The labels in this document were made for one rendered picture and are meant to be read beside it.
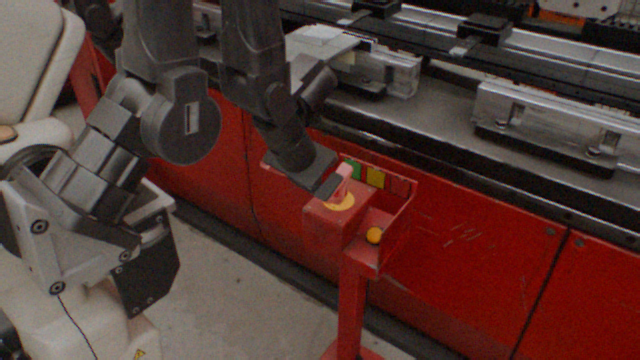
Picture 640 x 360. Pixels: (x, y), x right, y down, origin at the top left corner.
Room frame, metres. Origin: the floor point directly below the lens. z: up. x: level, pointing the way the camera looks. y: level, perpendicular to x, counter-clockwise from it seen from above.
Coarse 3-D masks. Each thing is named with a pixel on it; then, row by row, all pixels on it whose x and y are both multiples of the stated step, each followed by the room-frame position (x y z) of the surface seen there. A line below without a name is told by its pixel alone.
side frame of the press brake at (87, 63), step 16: (112, 0) 1.70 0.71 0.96; (208, 0) 2.05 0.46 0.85; (96, 48) 1.61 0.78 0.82; (80, 64) 1.68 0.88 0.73; (96, 64) 1.61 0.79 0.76; (80, 80) 1.70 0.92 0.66; (96, 80) 1.64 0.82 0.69; (80, 96) 1.73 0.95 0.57; (96, 96) 1.65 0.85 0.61; (144, 176) 1.65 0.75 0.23; (160, 176) 1.71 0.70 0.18
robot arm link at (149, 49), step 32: (128, 0) 0.43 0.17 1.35; (160, 0) 0.43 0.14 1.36; (192, 0) 0.45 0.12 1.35; (128, 32) 0.43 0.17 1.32; (160, 32) 0.42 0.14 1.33; (192, 32) 0.45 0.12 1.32; (128, 64) 0.43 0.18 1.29; (160, 64) 0.41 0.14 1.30; (192, 64) 0.43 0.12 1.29; (160, 96) 0.41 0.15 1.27; (192, 96) 0.41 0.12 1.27; (160, 128) 0.38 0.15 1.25; (192, 128) 0.41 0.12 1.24; (192, 160) 0.40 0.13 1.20
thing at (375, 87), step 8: (336, 72) 1.24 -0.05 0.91; (344, 72) 1.24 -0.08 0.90; (344, 80) 1.19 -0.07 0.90; (352, 80) 1.19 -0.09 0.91; (360, 80) 1.19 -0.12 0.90; (336, 88) 1.20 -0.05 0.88; (344, 88) 1.18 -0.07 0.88; (352, 88) 1.17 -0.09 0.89; (360, 88) 1.15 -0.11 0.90; (368, 88) 1.14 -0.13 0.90; (376, 88) 1.14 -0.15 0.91; (384, 88) 1.15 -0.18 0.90; (368, 96) 1.14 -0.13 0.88; (376, 96) 1.12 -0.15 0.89
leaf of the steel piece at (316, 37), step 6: (312, 30) 1.30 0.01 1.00; (318, 30) 1.30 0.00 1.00; (294, 36) 1.23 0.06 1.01; (300, 36) 1.22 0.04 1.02; (306, 36) 1.21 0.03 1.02; (312, 36) 1.25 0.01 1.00; (318, 36) 1.25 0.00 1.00; (324, 36) 1.25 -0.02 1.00; (330, 36) 1.25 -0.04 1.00; (336, 36) 1.26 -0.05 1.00; (306, 42) 1.21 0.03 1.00; (312, 42) 1.20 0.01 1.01; (318, 42) 1.19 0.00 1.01; (324, 42) 1.21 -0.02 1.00
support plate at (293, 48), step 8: (296, 32) 1.29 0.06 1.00; (304, 32) 1.29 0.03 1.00; (288, 40) 1.23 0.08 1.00; (336, 40) 1.23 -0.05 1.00; (344, 40) 1.23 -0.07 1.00; (352, 40) 1.23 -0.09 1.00; (360, 40) 1.23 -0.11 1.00; (288, 48) 1.18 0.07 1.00; (296, 48) 1.18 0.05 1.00; (304, 48) 1.18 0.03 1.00; (312, 48) 1.18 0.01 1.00; (320, 48) 1.18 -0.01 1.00; (328, 48) 1.18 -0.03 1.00; (336, 48) 1.18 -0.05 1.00; (344, 48) 1.18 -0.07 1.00; (288, 56) 1.13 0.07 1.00; (320, 56) 1.13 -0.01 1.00; (328, 56) 1.13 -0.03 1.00; (336, 56) 1.15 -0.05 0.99
